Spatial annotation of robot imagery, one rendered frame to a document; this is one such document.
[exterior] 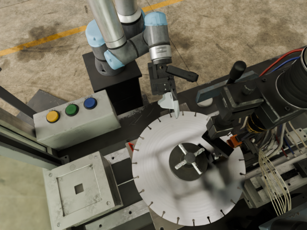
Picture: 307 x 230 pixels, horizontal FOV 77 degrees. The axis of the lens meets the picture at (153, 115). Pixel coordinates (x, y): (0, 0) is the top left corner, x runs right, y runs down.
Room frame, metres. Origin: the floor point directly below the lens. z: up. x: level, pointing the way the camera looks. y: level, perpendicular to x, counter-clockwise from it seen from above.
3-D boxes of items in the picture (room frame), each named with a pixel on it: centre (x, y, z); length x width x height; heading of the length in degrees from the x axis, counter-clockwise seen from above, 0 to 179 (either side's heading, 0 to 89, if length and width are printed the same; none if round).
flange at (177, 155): (0.10, -0.09, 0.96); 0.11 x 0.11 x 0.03
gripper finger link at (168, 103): (0.29, -0.05, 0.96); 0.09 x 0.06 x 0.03; 5
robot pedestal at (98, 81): (0.66, 0.20, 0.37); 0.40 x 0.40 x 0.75; 18
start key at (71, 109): (0.33, 0.30, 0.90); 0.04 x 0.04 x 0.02
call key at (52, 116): (0.31, 0.36, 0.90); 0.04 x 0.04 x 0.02
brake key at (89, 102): (0.36, 0.23, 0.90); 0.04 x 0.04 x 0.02
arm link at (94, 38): (0.67, 0.19, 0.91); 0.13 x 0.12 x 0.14; 121
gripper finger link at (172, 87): (0.34, -0.07, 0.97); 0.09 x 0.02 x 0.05; 5
